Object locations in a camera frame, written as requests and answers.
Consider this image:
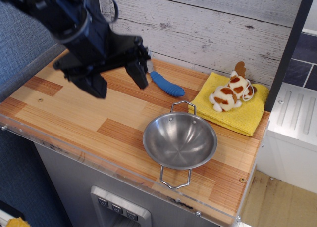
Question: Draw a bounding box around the white cabinet at right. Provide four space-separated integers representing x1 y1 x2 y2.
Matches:
257 83 317 192

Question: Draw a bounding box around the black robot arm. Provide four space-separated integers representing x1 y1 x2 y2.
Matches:
1 0 151 98

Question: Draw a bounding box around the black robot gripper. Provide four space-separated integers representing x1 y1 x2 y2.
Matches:
53 21 150 99

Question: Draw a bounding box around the grey toy fridge cabinet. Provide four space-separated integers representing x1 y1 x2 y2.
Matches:
35 144 215 227

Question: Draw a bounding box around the yellow folded cloth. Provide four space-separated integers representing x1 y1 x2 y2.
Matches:
188 73 269 136

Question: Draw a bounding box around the brown white plush toy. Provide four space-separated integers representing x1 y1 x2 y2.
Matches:
209 61 257 112

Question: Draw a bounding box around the metal bowl with handles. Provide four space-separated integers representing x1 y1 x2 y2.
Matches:
143 100 217 190

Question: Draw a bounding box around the silver dispenser button panel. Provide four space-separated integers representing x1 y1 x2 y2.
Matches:
90 185 152 227

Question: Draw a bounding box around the dark grey right post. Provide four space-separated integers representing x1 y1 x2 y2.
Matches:
265 0 314 112

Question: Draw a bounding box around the blue handled metal scoop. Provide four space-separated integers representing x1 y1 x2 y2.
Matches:
147 60 185 97

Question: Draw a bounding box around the yellow object bottom left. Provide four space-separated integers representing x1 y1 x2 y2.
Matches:
6 218 31 227

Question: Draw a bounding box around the clear acrylic table guard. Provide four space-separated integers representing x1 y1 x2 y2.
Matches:
0 111 269 227

